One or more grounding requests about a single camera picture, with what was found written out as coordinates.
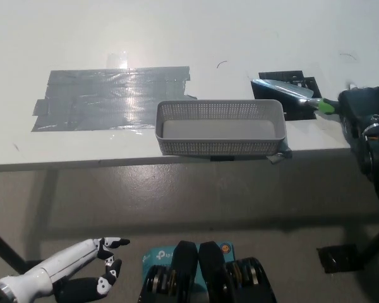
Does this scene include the black robot body blocks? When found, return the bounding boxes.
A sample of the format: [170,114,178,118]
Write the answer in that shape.
[137,240,277,303]

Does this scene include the black tape patch on desk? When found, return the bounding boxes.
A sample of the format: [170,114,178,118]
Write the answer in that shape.
[251,71,322,122]

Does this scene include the teal tp-link box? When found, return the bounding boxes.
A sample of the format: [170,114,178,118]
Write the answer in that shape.
[141,241,238,288]

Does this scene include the small grey tape piece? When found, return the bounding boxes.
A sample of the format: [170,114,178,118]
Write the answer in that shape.
[265,138,293,166]

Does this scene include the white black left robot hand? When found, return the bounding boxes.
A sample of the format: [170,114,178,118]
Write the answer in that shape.
[0,236,131,303]

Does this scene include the grey perforated plastic basket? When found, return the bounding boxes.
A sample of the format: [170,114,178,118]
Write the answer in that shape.
[155,99,287,158]

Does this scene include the black tape patch on floor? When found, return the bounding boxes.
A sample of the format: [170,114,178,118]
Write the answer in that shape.
[316,244,366,275]

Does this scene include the large grey duct tape patch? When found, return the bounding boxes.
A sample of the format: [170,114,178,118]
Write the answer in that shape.
[31,66,198,133]

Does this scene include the garden trowel green black handle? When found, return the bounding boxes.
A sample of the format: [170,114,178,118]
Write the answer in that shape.
[251,78,341,116]

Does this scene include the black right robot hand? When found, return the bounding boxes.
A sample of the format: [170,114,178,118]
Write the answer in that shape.
[338,82,379,140]

